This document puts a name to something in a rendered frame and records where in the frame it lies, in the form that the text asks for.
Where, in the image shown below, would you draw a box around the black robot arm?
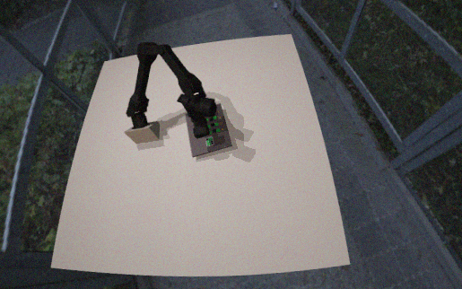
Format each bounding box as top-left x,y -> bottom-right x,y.
126,42 -> 217,129

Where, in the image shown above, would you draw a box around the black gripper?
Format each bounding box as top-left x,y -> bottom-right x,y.
187,112 -> 210,138

